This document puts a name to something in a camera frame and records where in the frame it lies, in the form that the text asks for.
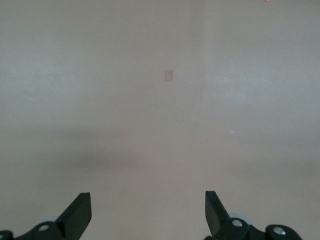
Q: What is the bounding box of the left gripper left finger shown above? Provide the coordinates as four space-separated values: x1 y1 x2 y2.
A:
0 192 92 240

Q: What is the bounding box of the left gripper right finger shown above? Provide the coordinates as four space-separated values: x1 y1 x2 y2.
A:
204 190 304 240

